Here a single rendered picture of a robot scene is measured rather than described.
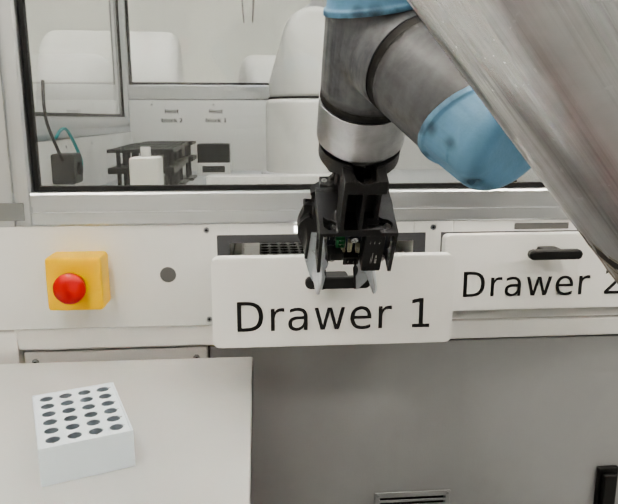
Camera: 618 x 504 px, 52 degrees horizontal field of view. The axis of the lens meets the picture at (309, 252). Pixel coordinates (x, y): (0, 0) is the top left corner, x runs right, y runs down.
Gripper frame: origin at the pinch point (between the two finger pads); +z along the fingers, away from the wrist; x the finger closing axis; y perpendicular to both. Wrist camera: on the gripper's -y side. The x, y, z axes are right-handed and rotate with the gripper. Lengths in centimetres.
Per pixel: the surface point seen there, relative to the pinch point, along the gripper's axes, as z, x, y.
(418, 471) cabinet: 41.4, 15.3, 5.1
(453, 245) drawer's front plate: 9.6, 18.2, -13.3
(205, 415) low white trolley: 11.9, -15.2, 10.3
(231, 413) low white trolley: 12.0, -12.3, 10.1
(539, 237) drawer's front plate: 8.9, 30.5, -13.9
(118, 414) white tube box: 4.9, -23.1, 13.6
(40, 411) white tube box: 5.7, -31.1, 12.6
